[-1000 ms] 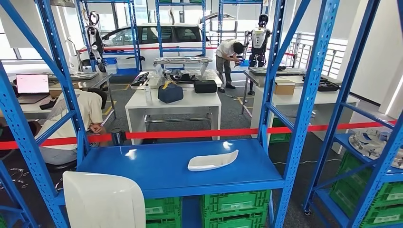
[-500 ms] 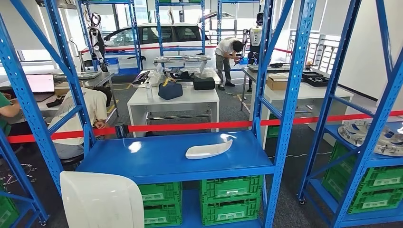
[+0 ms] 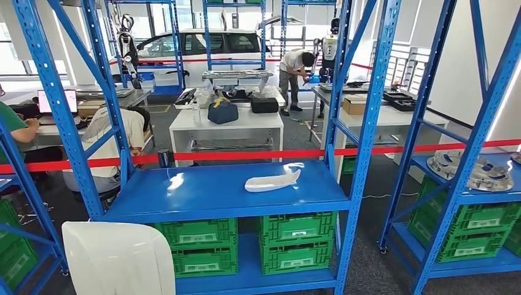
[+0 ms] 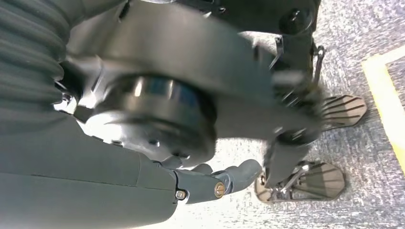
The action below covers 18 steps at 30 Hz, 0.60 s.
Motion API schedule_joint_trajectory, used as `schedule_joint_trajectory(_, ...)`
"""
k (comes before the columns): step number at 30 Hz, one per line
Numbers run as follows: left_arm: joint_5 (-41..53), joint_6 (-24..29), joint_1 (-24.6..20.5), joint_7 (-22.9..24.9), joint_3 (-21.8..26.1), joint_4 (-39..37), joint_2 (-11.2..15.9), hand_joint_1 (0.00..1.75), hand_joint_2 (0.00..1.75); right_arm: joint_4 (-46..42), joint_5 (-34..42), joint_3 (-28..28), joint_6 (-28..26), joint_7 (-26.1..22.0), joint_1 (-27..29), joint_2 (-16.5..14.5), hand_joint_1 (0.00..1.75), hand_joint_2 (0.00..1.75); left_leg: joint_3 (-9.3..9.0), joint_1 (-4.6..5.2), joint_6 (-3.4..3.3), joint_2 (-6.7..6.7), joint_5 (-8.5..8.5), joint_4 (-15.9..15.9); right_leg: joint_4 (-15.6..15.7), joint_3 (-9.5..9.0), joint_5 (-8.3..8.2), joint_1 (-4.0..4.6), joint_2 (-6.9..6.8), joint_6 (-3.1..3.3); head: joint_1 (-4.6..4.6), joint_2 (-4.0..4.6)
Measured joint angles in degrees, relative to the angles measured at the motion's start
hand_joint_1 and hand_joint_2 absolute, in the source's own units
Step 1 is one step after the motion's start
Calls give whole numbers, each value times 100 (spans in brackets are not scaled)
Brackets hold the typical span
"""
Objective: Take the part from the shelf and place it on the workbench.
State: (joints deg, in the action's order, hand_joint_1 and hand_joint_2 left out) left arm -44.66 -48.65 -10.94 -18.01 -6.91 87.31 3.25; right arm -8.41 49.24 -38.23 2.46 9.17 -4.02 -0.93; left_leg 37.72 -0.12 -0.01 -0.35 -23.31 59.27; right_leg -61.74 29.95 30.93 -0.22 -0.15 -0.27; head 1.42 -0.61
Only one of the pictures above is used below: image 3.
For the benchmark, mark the large white table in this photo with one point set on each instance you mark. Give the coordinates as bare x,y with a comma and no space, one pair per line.
390,120

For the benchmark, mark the white curved trim part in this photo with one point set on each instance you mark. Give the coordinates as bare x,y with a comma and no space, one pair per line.
270,183

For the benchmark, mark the red barrier tape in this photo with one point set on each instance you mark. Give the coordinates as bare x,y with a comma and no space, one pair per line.
244,154
195,60

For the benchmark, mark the round silver metal part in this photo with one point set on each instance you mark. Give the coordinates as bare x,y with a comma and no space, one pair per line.
472,171
517,158

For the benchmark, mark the cardboard box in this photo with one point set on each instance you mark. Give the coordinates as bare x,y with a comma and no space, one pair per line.
353,106
87,109

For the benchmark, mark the person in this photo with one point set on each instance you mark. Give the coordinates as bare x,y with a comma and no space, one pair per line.
291,67
110,142
12,122

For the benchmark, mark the white car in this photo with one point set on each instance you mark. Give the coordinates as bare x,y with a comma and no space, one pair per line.
191,67

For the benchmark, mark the open laptop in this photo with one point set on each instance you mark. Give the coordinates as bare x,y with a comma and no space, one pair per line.
57,102

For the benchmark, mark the blue plastic bin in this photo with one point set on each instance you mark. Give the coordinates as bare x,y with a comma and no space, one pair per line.
145,76

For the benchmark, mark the black white humanoid robot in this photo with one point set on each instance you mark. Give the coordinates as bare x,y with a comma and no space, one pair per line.
128,49

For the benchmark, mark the black moulded tray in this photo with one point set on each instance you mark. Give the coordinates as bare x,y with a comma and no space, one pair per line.
403,105
397,96

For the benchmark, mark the white desk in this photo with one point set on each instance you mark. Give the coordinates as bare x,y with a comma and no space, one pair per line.
49,130

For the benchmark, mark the grey metal tray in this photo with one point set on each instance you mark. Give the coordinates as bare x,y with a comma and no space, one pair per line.
238,74
122,93
331,87

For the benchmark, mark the black topped stanchion post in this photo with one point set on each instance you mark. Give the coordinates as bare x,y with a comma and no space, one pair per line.
165,158

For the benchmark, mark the white metal railing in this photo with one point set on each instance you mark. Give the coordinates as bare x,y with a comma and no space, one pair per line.
407,69

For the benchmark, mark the plastic wrapped part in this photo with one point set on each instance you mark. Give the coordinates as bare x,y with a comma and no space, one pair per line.
234,93

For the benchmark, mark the black round stool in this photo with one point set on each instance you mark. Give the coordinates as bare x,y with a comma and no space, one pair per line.
110,195

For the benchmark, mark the black hard case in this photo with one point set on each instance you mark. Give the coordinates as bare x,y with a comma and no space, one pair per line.
264,105

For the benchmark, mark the steel table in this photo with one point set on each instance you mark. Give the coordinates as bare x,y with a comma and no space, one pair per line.
134,97
325,95

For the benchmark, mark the black foam tray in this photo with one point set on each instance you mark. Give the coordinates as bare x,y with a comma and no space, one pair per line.
185,97

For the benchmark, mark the silver humanoid robot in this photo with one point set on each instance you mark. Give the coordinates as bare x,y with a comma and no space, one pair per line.
327,47

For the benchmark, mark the clear plastic bottle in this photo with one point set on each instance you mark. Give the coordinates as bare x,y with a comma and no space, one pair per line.
196,112

